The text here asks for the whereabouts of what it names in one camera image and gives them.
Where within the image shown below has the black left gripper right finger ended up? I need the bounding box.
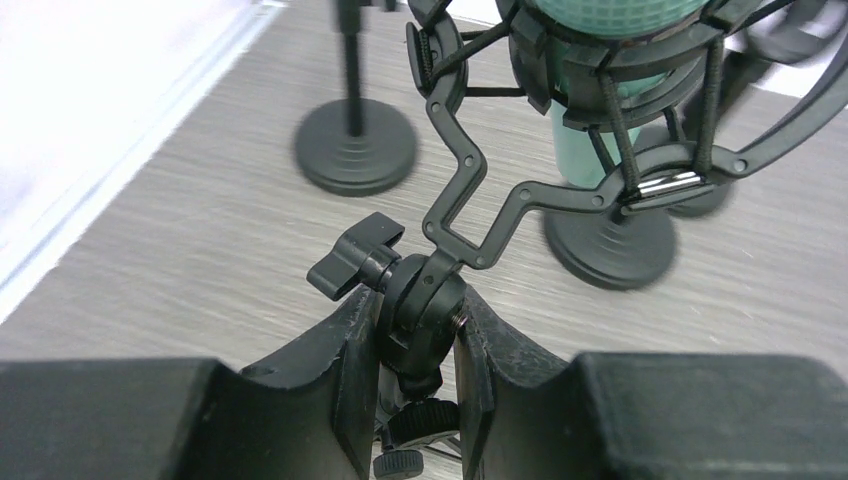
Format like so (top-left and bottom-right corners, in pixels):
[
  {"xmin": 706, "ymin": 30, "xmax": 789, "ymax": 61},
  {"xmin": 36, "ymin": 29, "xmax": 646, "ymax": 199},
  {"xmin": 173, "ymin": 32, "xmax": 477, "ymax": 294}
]
[{"xmin": 455, "ymin": 290, "xmax": 847, "ymax": 479}]

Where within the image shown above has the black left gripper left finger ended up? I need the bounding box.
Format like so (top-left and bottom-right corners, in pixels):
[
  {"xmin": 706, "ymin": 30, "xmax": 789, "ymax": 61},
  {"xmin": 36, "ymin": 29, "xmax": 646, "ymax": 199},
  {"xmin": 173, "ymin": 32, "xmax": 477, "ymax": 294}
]
[{"xmin": 1, "ymin": 288, "xmax": 380, "ymax": 479}]

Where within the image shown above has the black shock mount stand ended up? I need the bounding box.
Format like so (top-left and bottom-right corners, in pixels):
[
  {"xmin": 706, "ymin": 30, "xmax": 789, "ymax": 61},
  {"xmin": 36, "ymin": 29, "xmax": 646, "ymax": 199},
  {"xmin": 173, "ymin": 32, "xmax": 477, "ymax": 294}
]
[{"xmin": 542, "ymin": 210, "xmax": 677, "ymax": 291}]

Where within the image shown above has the green microphone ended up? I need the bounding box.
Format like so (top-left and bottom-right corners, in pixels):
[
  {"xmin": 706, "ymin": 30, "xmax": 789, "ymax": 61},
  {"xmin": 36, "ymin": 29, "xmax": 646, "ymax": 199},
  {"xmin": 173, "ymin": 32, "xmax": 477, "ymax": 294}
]
[{"xmin": 533, "ymin": 0, "xmax": 705, "ymax": 189}]

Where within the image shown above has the black stand with clip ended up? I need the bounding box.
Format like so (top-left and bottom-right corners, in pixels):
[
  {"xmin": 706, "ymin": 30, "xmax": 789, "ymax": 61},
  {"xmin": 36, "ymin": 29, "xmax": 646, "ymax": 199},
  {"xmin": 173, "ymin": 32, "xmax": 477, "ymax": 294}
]
[{"xmin": 619, "ymin": 40, "xmax": 847, "ymax": 215}]

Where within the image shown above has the aluminium frame rail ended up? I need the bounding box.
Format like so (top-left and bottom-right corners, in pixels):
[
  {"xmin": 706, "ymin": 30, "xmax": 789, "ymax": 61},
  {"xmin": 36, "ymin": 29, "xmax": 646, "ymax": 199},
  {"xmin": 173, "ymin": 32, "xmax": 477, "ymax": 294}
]
[{"xmin": 1, "ymin": 1, "xmax": 283, "ymax": 316}]

